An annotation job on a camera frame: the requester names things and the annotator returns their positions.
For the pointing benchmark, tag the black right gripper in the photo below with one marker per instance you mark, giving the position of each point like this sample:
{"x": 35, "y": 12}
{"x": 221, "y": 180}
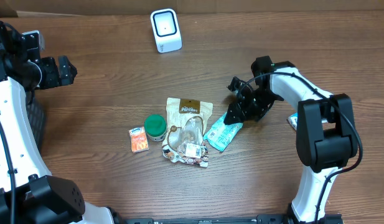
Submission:
{"x": 244, "y": 114}

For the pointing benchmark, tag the brown Pantree snack pouch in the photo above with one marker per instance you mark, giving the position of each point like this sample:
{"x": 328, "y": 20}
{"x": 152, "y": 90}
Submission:
{"x": 186, "y": 125}

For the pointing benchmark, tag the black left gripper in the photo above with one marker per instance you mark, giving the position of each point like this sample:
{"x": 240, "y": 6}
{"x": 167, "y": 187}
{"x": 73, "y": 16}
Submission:
{"x": 55, "y": 79}

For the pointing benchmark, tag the grey plastic mesh basket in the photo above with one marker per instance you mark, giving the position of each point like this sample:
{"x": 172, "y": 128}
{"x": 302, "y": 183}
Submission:
{"x": 37, "y": 120}

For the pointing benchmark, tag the white barcode scanner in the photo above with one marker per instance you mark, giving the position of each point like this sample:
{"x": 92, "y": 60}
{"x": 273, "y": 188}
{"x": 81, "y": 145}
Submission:
{"x": 166, "y": 30}

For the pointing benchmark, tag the teal wet wipes pack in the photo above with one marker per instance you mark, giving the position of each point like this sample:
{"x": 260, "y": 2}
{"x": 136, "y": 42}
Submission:
{"x": 220, "y": 134}

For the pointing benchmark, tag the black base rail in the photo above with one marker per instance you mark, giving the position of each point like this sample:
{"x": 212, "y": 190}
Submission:
{"x": 210, "y": 220}

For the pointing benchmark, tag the brown cardboard backdrop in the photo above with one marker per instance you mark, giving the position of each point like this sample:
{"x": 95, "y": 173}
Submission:
{"x": 14, "y": 8}

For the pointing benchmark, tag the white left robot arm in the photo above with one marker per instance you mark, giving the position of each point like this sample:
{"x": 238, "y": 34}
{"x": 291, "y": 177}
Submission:
{"x": 29, "y": 193}

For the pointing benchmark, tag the orange Kleenex tissue pack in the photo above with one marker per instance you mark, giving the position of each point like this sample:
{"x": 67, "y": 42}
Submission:
{"x": 139, "y": 141}

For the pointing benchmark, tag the green lid jar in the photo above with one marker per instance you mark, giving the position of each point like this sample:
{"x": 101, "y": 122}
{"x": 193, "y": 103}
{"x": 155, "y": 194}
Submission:
{"x": 155, "y": 127}

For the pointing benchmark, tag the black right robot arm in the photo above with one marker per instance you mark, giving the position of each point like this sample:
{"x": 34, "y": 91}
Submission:
{"x": 327, "y": 141}

